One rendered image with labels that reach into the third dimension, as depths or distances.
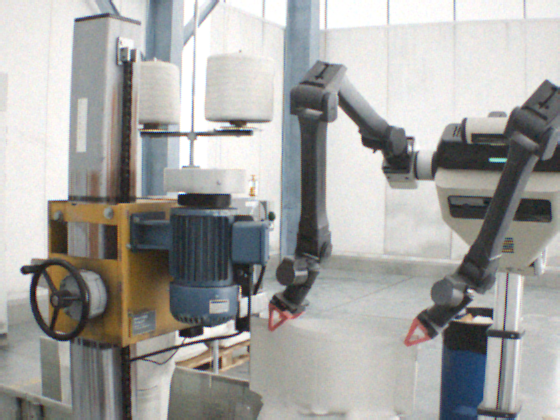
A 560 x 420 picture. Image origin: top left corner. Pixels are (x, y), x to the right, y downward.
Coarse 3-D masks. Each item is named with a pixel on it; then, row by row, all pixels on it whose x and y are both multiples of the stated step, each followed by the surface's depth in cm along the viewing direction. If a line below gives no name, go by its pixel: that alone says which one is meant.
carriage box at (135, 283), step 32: (64, 224) 159; (128, 224) 152; (64, 256) 158; (128, 256) 152; (160, 256) 162; (128, 288) 153; (160, 288) 163; (64, 320) 159; (96, 320) 154; (128, 320) 153; (160, 320) 163
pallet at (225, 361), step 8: (232, 344) 517; (240, 344) 519; (248, 344) 544; (208, 352) 492; (224, 352) 496; (232, 352) 505; (248, 352) 543; (184, 360) 468; (192, 360) 469; (200, 360) 470; (208, 360) 477; (224, 360) 497; (232, 360) 518; (240, 360) 520; (208, 368) 495; (224, 368) 496
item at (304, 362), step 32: (256, 320) 186; (288, 320) 184; (320, 320) 186; (256, 352) 186; (288, 352) 179; (320, 352) 169; (352, 352) 168; (384, 352) 170; (416, 352) 167; (256, 384) 187; (288, 384) 179; (320, 384) 170; (352, 384) 169; (384, 384) 170; (288, 416) 176; (320, 416) 172; (352, 416) 168; (384, 416) 169
